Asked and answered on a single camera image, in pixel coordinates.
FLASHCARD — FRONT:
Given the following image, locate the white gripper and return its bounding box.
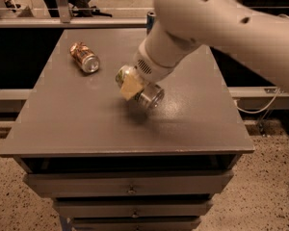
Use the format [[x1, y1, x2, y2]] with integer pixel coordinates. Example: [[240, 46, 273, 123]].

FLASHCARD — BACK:
[[120, 38, 177, 100]]

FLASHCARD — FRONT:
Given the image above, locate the white green 7up can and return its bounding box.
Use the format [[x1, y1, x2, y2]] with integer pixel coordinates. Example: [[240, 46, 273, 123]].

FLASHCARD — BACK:
[[116, 65, 165, 110]]

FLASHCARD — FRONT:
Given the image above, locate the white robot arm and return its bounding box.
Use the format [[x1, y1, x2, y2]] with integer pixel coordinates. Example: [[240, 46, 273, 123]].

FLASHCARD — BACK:
[[120, 0, 289, 100]]

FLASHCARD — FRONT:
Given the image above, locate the orange soda can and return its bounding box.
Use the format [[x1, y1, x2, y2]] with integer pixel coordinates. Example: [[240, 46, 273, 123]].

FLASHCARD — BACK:
[[69, 42, 100, 74]]

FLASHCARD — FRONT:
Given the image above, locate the blue silver energy drink can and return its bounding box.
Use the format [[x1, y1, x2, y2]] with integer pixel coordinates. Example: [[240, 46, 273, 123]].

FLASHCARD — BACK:
[[146, 11, 155, 34]]

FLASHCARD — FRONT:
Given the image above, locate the grey drawer cabinet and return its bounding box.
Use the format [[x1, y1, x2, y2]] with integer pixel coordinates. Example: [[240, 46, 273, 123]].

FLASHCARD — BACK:
[[0, 27, 255, 231]]

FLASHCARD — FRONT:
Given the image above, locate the top grey drawer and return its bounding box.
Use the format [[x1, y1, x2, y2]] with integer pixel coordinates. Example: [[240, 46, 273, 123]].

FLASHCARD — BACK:
[[24, 170, 233, 198]]

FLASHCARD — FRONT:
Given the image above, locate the grey drawer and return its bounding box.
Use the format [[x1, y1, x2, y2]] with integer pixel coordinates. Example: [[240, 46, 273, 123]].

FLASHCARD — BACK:
[[54, 199, 213, 218], [71, 217, 201, 231], [24, 170, 233, 198]]

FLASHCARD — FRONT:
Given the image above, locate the middle grey drawer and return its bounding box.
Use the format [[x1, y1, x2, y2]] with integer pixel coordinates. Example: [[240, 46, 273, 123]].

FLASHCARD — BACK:
[[54, 199, 213, 218]]

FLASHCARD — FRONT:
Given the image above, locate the bottom grey drawer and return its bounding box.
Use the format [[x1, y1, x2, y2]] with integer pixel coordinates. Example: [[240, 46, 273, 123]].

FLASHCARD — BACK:
[[71, 217, 201, 231]]

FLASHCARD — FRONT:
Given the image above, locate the metal railing frame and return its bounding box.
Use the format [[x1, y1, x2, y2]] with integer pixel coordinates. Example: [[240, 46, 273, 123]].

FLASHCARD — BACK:
[[0, 0, 289, 29]]

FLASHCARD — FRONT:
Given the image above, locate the white cable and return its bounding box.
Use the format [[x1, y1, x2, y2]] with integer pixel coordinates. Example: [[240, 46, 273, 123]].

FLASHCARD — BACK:
[[234, 88, 282, 116]]

